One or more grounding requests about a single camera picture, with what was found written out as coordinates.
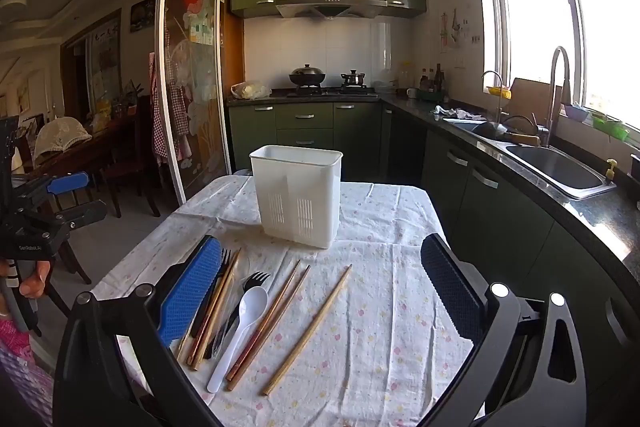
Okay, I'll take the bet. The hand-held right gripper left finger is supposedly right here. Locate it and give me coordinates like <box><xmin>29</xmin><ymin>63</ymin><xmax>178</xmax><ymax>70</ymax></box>
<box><xmin>52</xmin><ymin>234</ymin><xmax>224</xmax><ymax>427</ymax></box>

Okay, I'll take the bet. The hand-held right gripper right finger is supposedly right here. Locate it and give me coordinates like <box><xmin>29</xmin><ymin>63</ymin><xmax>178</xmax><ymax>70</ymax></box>
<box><xmin>415</xmin><ymin>233</ymin><xmax>589</xmax><ymax>427</ymax></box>

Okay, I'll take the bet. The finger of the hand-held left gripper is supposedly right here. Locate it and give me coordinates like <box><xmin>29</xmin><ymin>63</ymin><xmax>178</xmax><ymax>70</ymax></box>
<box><xmin>12</xmin><ymin>172</ymin><xmax>91</xmax><ymax>212</ymax></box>
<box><xmin>30</xmin><ymin>200</ymin><xmax>109</xmax><ymax>253</ymax></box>

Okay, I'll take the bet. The dark brown chopstick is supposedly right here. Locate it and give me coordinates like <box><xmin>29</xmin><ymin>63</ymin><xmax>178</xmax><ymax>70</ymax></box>
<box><xmin>189</xmin><ymin>272</ymin><xmax>224</xmax><ymax>340</ymax></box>

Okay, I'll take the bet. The light wooden chopstick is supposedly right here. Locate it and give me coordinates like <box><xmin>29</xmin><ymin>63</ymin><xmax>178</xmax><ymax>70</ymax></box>
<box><xmin>186</xmin><ymin>248</ymin><xmax>242</xmax><ymax>367</ymax></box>
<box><xmin>193</xmin><ymin>266</ymin><xmax>237</xmax><ymax>371</ymax></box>
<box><xmin>261</xmin><ymin>264</ymin><xmax>353</xmax><ymax>397</ymax></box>

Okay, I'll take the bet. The black plastic fork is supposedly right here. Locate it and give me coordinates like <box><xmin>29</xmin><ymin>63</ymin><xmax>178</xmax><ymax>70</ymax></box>
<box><xmin>210</xmin><ymin>271</ymin><xmax>272</xmax><ymax>358</ymax></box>
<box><xmin>212</xmin><ymin>248</ymin><xmax>233</xmax><ymax>303</ymax></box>

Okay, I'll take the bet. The white plastic spoon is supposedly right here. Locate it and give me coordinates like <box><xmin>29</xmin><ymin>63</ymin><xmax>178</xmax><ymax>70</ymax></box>
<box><xmin>206</xmin><ymin>286</ymin><xmax>269</xmax><ymax>394</ymax></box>

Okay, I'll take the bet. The reddish brown chopstick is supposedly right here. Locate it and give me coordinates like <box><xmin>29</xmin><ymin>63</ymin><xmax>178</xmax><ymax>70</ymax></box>
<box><xmin>225</xmin><ymin>259</ymin><xmax>302</xmax><ymax>383</ymax></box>
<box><xmin>227</xmin><ymin>264</ymin><xmax>311</xmax><ymax>393</ymax></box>

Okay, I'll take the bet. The white plastic utensil holder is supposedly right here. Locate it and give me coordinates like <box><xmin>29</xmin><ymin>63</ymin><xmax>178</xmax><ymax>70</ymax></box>
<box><xmin>249</xmin><ymin>145</ymin><xmax>344</xmax><ymax>250</ymax></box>

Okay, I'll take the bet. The person's left hand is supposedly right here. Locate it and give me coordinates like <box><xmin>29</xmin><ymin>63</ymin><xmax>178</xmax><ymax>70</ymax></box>
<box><xmin>0</xmin><ymin>258</ymin><xmax>54</xmax><ymax>300</ymax></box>

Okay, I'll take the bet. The white lace food cover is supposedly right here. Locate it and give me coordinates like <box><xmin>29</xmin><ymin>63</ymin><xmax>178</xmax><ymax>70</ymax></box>
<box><xmin>32</xmin><ymin>116</ymin><xmax>93</xmax><ymax>158</ymax></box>

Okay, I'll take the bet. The dark wooden dining table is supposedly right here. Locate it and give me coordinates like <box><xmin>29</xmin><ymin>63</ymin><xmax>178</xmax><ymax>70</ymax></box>
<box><xmin>10</xmin><ymin>112</ymin><xmax>151</xmax><ymax>188</ymax></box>

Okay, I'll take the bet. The dark wooden chair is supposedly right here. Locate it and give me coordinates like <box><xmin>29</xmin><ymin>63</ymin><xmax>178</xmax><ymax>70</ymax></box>
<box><xmin>102</xmin><ymin>94</ymin><xmax>163</xmax><ymax>218</ymax></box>

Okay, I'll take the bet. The white floral tablecloth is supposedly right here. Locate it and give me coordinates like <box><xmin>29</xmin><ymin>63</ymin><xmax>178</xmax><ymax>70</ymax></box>
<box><xmin>90</xmin><ymin>174</ymin><xmax>488</xmax><ymax>427</ymax></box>

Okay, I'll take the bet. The green long base cabinet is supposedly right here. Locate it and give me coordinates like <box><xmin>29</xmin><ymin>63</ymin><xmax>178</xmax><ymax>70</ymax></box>
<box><xmin>381</xmin><ymin>103</ymin><xmax>640</xmax><ymax>408</ymax></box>

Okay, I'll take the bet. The red checked apron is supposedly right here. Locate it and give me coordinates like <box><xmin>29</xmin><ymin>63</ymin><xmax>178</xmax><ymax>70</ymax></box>
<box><xmin>147</xmin><ymin>52</ymin><xmax>193</xmax><ymax>165</ymax></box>

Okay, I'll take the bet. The person's pink patterned clothing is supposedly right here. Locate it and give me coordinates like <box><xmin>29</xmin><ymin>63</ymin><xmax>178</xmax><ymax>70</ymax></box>
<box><xmin>0</xmin><ymin>304</ymin><xmax>53</xmax><ymax>427</ymax></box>

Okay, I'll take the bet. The steel sink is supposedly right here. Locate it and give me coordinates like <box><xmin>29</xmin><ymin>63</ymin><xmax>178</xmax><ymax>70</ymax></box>
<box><xmin>505</xmin><ymin>143</ymin><xmax>617</xmax><ymax>200</ymax></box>

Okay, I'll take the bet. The dark stone kitchen counter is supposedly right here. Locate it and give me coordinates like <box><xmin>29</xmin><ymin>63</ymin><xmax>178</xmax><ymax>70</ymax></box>
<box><xmin>227</xmin><ymin>89</ymin><xmax>640</xmax><ymax>303</ymax></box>

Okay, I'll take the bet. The white dishcloth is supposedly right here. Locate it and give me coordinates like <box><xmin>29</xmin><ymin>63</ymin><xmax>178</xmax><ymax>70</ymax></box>
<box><xmin>432</xmin><ymin>105</ymin><xmax>481</xmax><ymax>120</ymax></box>

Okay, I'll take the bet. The painted sliding glass door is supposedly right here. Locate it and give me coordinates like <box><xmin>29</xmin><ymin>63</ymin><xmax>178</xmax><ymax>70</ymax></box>
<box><xmin>155</xmin><ymin>0</ymin><xmax>236</xmax><ymax>208</ymax></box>

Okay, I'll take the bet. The small steel faucet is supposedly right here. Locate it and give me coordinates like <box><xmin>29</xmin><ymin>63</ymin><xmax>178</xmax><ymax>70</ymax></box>
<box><xmin>481</xmin><ymin>71</ymin><xmax>506</xmax><ymax>122</ymax></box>

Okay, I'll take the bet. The wooden cutting board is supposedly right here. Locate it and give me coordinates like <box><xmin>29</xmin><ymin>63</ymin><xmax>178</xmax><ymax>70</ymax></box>
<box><xmin>509</xmin><ymin>78</ymin><xmax>563</xmax><ymax>128</ymax></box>

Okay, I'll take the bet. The white plastic bag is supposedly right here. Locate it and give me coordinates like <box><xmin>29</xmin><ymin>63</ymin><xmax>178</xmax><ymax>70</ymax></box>
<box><xmin>230</xmin><ymin>80</ymin><xmax>272</xmax><ymax>100</ymax></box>

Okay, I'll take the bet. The green drawer base cabinet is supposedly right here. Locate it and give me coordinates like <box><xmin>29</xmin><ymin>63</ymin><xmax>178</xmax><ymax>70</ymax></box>
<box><xmin>227</xmin><ymin>101</ymin><xmax>384</xmax><ymax>180</ymax></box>

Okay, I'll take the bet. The tall steel faucet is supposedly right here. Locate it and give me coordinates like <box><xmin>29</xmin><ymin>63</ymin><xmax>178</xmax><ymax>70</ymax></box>
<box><xmin>545</xmin><ymin>46</ymin><xmax>572</xmax><ymax>148</ymax></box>

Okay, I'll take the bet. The green plastic basket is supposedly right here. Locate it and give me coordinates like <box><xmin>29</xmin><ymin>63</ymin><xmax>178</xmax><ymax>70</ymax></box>
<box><xmin>591</xmin><ymin>112</ymin><xmax>630</xmax><ymax>142</ymax></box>

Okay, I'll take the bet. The gas stove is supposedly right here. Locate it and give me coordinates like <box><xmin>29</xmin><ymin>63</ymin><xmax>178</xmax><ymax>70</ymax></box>
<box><xmin>285</xmin><ymin>84</ymin><xmax>381</xmax><ymax>98</ymax></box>

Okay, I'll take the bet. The black wok with lid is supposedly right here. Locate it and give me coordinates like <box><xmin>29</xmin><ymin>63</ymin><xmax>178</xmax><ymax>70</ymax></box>
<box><xmin>288</xmin><ymin>63</ymin><xmax>327</xmax><ymax>88</ymax></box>

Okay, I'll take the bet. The kitchen window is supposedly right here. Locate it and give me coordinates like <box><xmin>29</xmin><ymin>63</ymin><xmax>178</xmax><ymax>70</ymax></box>
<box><xmin>470</xmin><ymin>0</ymin><xmax>640</xmax><ymax>132</ymax></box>

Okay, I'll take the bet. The black pan wooden handle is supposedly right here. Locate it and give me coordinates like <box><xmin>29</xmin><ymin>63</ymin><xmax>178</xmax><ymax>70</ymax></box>
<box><xmin>472</xmin><ymin>116</ymin><xmax>542</xmax><ymax>146</ymax></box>

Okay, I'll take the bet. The dark framed wall picture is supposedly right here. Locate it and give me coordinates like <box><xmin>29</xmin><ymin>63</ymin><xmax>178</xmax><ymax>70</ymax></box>
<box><xmin>130</xmin><ymin>0</ymin><xmax>157</xmax><ymax>32</ymax></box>

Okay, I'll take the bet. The wall sticker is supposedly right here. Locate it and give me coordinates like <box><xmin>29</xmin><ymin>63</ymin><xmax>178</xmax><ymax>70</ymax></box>
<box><xmin>439</xmin><ymin>9</ymin><xmax>483</xmax><ymax>55</ymax></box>

